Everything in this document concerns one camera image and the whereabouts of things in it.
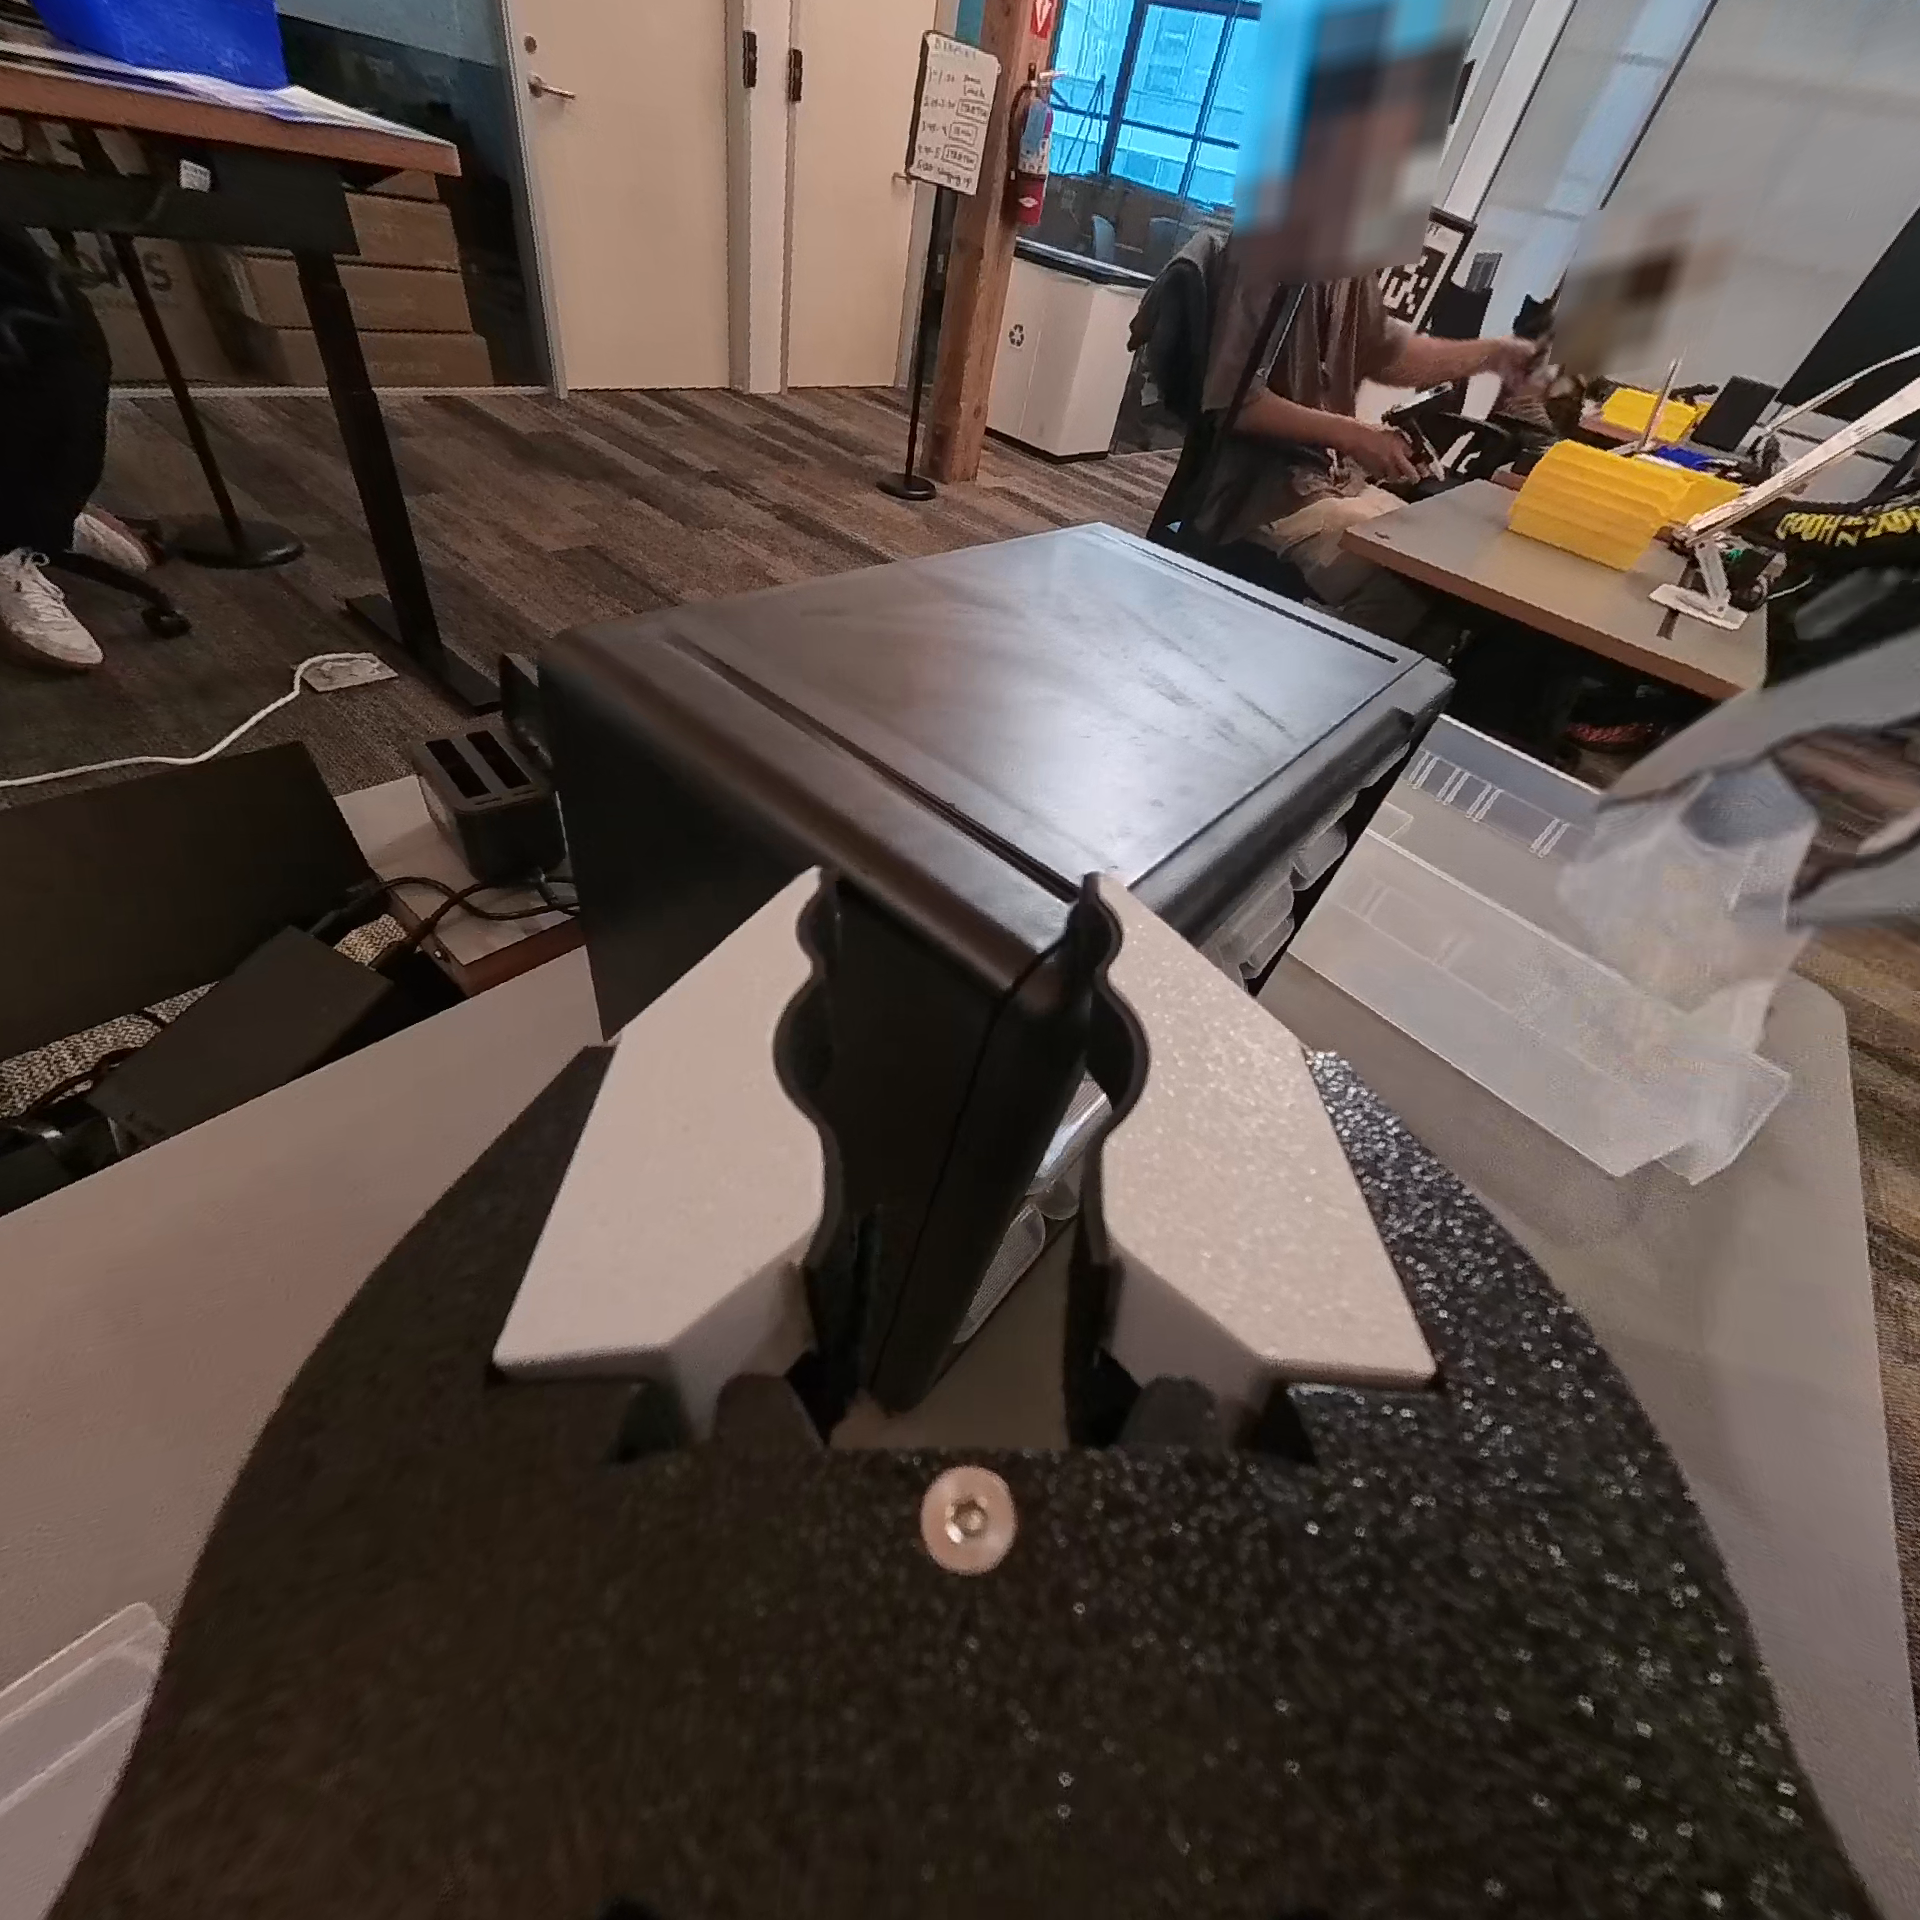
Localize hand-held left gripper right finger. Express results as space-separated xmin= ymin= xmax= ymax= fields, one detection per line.
xmin=1073 ymin=871 xmax=1443 ymax=1439

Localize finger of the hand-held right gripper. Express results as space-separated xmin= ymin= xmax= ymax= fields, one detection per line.
xmin=1593 ymin=678 xmax=1920 ymax=823
xmin=1790 ymin=830 xmax=1920 ymax=935

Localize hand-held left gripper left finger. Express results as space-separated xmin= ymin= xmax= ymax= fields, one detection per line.
xmin=486 ymin=863 xmax=842 ymax=1439

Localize single clear plastic drawer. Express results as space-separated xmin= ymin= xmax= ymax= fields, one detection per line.
xmin=1557 ymin=756 xmax=1819 ymax=1020

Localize large clear plastic bin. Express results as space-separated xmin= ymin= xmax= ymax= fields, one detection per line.
xmin=1288 ymin=711 xmax=1797 ymax=1190

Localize black drawer cabinet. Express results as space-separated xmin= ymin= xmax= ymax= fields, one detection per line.
xmin=534 ymin=518 xmax=1460 ymax=1415

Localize slanted white board stand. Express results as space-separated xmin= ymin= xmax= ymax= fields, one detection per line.
xmin=1651 ymin=353 xmax=1920 ymax=634

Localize grey top desk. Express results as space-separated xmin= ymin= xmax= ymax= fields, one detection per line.
xmin=1342 ymin=478 xmax=1772 ymax=751

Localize stack of yellow bins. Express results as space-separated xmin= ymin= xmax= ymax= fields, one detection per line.
xmin=1505 ymin=439 xmax=1749 ymax=577

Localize black monitor screen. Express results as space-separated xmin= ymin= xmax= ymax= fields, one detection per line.
xmin=1790 ymin=269 xmax=1920 ymax=443

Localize black battery charger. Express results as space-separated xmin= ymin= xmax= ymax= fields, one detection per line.
xmin=408 ymin=732 xmax=570 ymax=887

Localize black flat box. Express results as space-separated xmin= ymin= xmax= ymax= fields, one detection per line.
xmin=89 ymin=927 xmax=400 ymax=1150

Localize black white tag sign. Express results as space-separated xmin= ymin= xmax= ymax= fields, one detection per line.
xmin=1371 ymin=210 xmax=1483 ymax=335

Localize black flat panel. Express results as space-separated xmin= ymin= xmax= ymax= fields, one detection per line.
xmin=0 ymin=739 xmax=362 ymax=1059

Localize office chair with grey jacket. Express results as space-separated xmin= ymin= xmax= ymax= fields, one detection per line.
xmin=1125 ymin=230 xmax=1308 ymax=595

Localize black round base stand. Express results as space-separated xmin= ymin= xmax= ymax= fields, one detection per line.
xmin=150 ymin=359 xmax=307 ymax=571

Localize white recycling bin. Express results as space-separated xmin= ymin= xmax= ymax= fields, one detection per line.
xmin=982 ymin=246 xmax=1150 ymax=461

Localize black chair wheel base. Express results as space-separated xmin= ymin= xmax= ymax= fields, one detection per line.
xmin=53 ymin=550 xmax=195 ymax=642

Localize small clear container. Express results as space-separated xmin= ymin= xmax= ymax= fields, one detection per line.
xmin=0 ymin=1603 xmax=166 ymax=1920

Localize wooden pillar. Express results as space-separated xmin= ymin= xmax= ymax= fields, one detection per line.
xmin=921 ymin=0 xmax=1059 ymax=484

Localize red fire extinguisher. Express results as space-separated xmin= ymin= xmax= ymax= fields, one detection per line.
xmin=1008 ymin=70 xmax=1059 ymax=227

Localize stack of cardboard boxes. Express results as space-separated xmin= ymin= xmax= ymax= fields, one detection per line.
xmin=106 ymin=164 xmax=497 ymax=389

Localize white door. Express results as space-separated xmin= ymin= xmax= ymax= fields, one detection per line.
xmin=504 ymin=0 xmax=737 ymax=396
xmin=749 ymin=0 xmax=940 ymax=393

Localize whiteboard sign stand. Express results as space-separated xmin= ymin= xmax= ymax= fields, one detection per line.
xmin=878 ymin=29 xmax=1003 ymax=506

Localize wooden edged desk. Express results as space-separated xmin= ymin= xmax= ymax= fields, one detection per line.
xmin=0 ymin=45 xmax=506 ymax=713

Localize small blue bin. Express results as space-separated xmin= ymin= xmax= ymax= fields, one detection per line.
xmin=29 ymin=0 xmax=291 ymax=92

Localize black cable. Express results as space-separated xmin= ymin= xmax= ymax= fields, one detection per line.
xmin=322 ymin=871 xmax=578 ymax=963

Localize white floor cable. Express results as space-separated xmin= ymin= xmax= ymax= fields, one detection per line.
xmin=0 ymin=661 xmax=309 ymax=788

